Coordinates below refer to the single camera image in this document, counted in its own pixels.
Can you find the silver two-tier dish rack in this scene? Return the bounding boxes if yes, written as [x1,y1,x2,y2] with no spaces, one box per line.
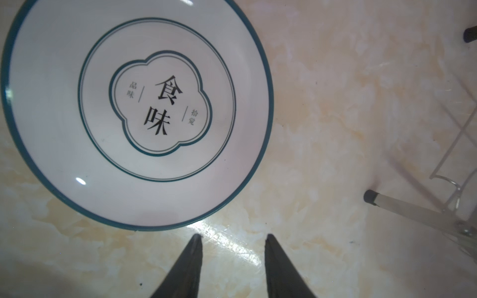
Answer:
[363,26,477,263]

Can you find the white plate black rings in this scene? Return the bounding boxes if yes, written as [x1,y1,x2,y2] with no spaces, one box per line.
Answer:
[0,0,275,232]

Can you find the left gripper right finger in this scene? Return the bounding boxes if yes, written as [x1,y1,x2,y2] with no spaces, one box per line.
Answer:
[265,234,316,298]

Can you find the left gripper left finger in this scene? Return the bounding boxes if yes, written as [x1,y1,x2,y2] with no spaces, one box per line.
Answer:
[152,233,203,298]

